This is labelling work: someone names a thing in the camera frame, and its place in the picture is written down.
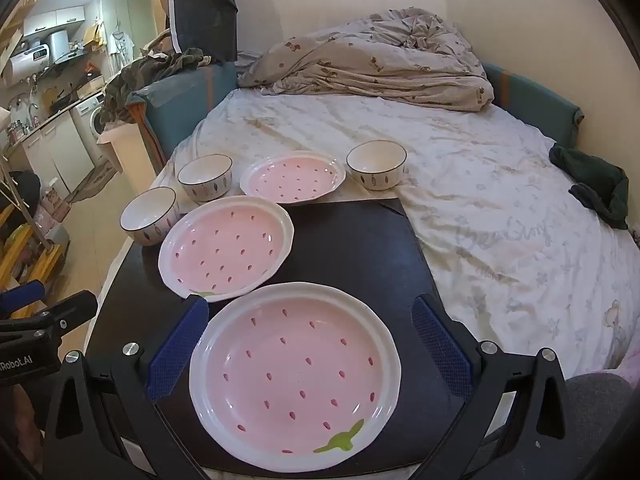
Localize patterned floor rug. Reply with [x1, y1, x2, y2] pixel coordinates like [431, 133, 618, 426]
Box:
[65, 160, 121, 206]

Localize black leather mat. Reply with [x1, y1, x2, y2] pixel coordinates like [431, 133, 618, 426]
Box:
[82, 197, 481, 480]

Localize yellow wooden rack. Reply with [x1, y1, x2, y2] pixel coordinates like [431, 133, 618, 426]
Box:
[0, 200, 71, 311]

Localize yellow paper bags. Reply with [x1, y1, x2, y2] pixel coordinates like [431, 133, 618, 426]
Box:
[82, 20, 108, 51]

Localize camouflage clothes pile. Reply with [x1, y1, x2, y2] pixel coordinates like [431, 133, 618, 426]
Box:
[100, 47, 213, 126]

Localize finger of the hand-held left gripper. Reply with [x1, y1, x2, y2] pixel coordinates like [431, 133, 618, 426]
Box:
[0, 280, 46, 317]
[10, 290, 99, 343]

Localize beige printed duvet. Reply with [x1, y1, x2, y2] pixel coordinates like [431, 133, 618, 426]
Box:
[237, 7, 496, 112]

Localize white wall cabinets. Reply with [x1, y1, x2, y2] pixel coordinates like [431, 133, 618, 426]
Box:
[22, 6, 86, 36]

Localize pink strawberry plate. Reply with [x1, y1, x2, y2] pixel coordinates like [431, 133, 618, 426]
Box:
[189, 282, 402, 472]
[240, 150, 347, 205]
[158, 196, 295, 303]

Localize person's grey trousers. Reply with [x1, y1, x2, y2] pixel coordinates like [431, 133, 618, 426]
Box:
[565, 374, 632, 461]

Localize white nightstand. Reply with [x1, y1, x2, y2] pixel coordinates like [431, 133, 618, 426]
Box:
[97, 120, 151, 196]

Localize white base cabinets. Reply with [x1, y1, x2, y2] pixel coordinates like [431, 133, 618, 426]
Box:
[20, 115, 93, 196]

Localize hanging white shirt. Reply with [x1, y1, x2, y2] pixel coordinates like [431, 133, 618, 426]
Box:
[107, 20, 136, 56]

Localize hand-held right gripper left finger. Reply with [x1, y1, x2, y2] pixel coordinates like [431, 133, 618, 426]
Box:
[42, 298, 211, 480]

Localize white water heater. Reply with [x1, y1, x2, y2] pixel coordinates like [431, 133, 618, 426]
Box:
[2, 42, 53, 81]

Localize white washing machine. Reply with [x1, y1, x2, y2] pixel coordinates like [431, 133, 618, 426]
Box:
[70, 92, 108, 166]

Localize white fish-pattern bowl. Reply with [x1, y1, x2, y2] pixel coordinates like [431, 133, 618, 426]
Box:
[346, 141, 407, 191]
[120, 186, 181, 247]
[177, 154, 234, 203]

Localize silver range hood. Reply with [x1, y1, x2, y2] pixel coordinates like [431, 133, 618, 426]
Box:
[47, 30, 71, 66]

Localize metal rod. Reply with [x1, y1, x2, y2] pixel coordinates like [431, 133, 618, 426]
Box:
[0, 160, 56, 251]

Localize black bag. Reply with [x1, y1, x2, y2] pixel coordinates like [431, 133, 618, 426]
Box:
[10, 170, 41, 211]

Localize pink printed box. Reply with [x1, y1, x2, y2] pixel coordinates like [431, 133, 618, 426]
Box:
[37, 185, 71, 221]

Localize dark green cloth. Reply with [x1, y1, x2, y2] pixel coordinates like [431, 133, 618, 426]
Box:
[549, 143, 630, 230]

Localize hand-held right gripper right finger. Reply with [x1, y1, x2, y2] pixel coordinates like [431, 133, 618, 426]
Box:
[407, 294, 596, 480]

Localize teal padded bed frame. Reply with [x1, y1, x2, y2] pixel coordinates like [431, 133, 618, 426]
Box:
[127, 60, 583, 171]

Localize white floral bed sheet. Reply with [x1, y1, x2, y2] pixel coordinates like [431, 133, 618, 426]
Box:
[150, 87, 640, 376]

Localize dark hanging cloth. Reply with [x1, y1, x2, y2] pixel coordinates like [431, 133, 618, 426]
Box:
[167, 0, 238, 63]

